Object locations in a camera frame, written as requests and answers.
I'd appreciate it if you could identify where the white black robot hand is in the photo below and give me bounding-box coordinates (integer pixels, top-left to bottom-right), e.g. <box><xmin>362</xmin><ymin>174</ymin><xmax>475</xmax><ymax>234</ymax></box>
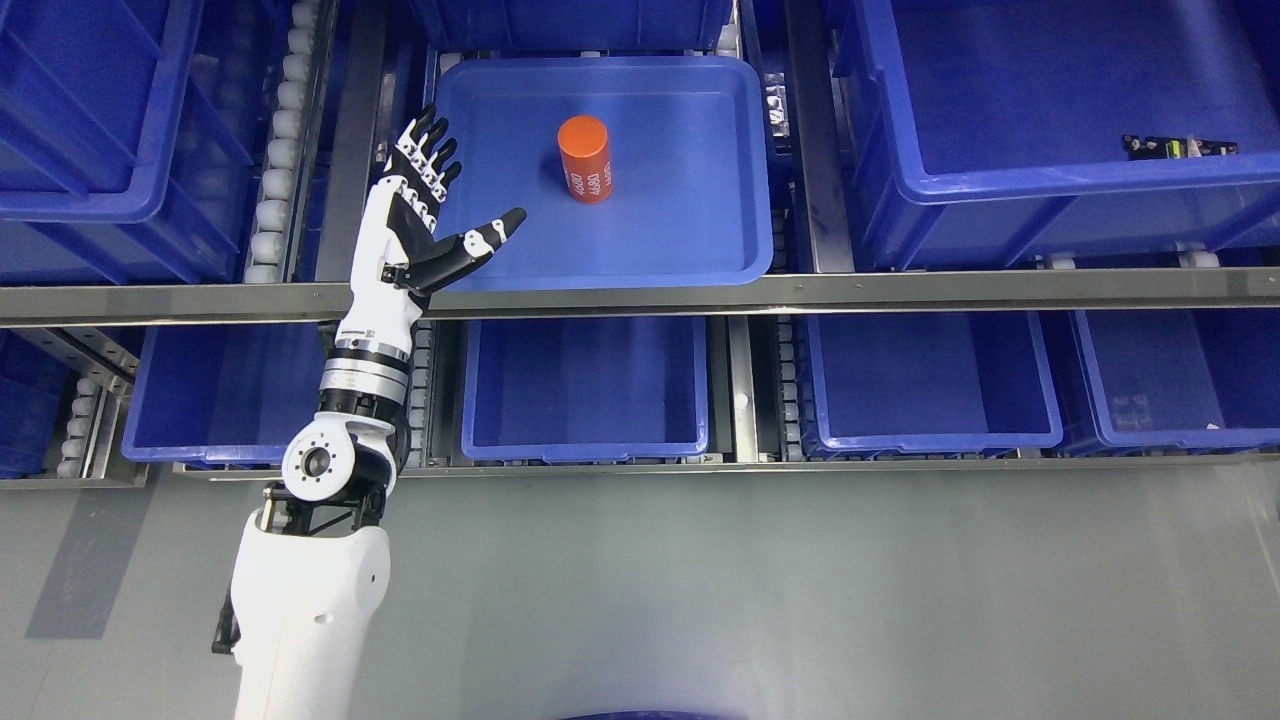
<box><xmin>334</xmin><ymin>104</ymin><xmax>529</xmax><ymax>359</ymax></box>

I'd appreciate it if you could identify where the orange cylindrical capacitor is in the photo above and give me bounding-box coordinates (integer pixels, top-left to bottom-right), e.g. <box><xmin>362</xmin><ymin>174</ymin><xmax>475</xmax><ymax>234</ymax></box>
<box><xmin>556</xmin><ymin>114</ymin><xmax>613</xmax><ymax>204</ymax></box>

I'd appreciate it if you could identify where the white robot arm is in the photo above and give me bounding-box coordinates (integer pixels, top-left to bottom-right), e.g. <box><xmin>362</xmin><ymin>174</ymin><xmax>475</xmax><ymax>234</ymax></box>
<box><xmin>229</xmin><ymin>332</ymin><xmax>413</xmax><ymax>719</ymax></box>

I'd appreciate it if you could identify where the white roller conveyor track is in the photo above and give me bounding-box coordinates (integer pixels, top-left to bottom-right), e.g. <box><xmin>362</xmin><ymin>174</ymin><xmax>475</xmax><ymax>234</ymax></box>
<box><xmin>242</xmin><ymin>1</ymin><xmax>321</xmax><ymax>284</ymax></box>

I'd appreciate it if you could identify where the blue bin lower centre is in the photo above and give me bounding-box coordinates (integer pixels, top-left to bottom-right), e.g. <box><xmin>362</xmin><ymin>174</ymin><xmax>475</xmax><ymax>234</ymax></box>
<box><xmin>460</xmin><ymin>316</ymin><xmax>710</xmax><ymax>464</ymax></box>

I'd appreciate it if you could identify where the blue bin lower left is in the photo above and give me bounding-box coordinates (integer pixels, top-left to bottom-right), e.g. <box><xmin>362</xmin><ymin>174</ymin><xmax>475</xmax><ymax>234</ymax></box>
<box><xmin>122</xmin><ymin>323</ymin><xmax>326</xmax><ymax>468</ymax></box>

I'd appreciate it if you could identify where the blue bin top centre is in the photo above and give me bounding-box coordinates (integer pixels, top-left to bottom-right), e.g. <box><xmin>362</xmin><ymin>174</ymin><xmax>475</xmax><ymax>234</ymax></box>
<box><xmin>408</xmin><ymin>1</ymin><xmax>733</xmax><ymax>53</ymax></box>

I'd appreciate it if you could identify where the shallow blue plastic tray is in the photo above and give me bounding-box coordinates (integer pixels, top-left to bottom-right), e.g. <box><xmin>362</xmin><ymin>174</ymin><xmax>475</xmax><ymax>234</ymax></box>
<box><xmin>435</xmin><ymin>56</ymin><xmax>773</xmax><ymax>292</ymax></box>

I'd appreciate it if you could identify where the large blue bin upper left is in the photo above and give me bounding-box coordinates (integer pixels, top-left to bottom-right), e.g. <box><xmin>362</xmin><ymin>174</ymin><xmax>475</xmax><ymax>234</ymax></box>
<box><xmin>1</xmin><ymin>1</ymin><xmax>291</xmax><ymax>286</ymax></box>

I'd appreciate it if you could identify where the large blue bin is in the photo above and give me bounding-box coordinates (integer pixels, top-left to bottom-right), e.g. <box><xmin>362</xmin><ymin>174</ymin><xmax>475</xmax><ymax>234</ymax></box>
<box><xmin>829</xmin><ymin>1</ymin><xmax>1279</xmax><ymax>272</ymax></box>
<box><xmin>1</xmin><ymin>1</ymin><xmax>291</xmax><ymax>286</ymax></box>

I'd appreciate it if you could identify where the blue bin lower centre-right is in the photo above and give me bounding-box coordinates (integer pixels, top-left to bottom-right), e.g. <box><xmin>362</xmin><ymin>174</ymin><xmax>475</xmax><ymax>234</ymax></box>
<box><xmin>797</xmin><ymin>313</ymin><xmax>1064</xmax><ymax>459</ymax></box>

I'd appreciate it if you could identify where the large blue bin upper right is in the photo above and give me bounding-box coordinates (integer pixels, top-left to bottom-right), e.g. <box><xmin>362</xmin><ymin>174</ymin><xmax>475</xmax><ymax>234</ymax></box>
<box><xmin>829</xmin><ymin>1</ymin><xmax>1279</xmax><ymax>272</ymax></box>

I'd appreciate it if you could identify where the small black electronic part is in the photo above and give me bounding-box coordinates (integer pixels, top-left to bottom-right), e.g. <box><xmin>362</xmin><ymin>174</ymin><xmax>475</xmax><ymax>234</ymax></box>
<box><xmin>1121</xmin><ymin>135</ymin><xmax>1239</xmax><ymax>161</ymax></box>

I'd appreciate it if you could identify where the blue bin lower far right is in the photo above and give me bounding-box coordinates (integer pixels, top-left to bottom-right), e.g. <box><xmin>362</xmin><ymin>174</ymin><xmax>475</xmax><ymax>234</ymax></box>
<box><xmin>1046</xmin><ymin>309</ymin><xmax>1279</xmax><ymax>456</ymax></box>

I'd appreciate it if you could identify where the metal shelf front rail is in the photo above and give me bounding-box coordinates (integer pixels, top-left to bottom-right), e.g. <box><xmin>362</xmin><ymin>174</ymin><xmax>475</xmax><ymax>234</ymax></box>
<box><xmin>1</xmin><ymin>266</ymin><xmax>1279</xmax><ymax>328</ymax></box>

